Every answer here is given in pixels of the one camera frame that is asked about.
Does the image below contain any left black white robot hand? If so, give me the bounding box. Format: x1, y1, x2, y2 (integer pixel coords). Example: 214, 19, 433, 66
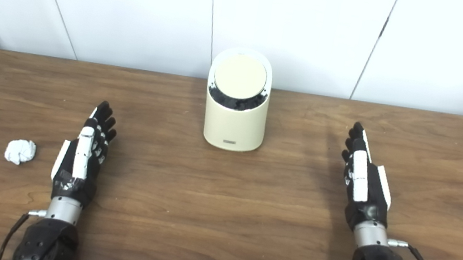
47, 94, 122, 211

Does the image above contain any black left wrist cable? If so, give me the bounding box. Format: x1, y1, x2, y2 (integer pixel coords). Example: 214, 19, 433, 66
0, 205, 48, 260

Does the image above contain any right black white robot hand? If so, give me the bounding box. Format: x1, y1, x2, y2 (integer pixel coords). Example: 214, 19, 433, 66
331, 120, 403, 236

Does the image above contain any black bin liner bag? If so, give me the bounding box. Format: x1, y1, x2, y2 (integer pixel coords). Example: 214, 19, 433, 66
207, 79, 270, 115

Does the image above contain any cream desktop trash bin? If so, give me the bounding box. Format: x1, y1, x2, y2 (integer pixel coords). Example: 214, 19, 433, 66
198, 44, 277, 156

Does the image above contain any white paper ball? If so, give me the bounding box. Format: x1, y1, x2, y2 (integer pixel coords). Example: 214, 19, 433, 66
3, 137, 37, 167

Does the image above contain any cream round bin lid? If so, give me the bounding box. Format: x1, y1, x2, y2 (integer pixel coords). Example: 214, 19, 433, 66
211, 50, 271, 103

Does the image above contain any black wall panel hinge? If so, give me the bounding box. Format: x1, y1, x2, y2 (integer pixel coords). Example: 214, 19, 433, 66
378, 17, 389, 39

